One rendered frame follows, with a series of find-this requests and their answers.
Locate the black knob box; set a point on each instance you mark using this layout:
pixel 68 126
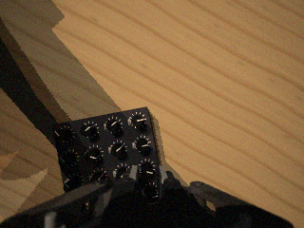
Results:
pixel 103 147

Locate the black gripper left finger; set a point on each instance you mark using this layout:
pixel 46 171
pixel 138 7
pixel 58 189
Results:
pixel 114 202

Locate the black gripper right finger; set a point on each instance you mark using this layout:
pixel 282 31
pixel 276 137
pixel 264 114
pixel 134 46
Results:
pixel 231 212

